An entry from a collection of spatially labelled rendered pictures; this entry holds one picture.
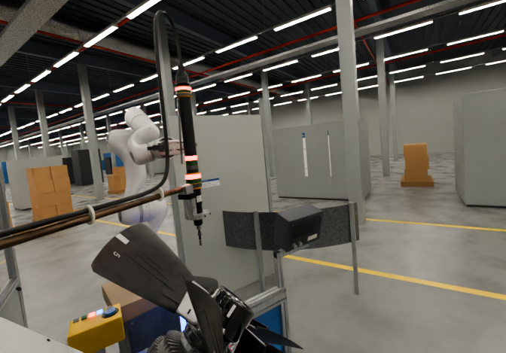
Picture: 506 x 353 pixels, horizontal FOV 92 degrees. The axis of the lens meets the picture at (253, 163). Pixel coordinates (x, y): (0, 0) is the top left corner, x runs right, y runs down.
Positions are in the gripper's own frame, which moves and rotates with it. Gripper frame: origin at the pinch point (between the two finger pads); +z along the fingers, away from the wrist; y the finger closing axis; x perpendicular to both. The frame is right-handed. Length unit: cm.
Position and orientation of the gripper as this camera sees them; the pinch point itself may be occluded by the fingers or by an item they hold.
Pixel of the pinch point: (178, 145)
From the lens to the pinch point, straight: 80.9
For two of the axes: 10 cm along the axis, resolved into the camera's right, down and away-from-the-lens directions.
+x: -1.0, -9.9, -0.7
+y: -8.4, 1.2, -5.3
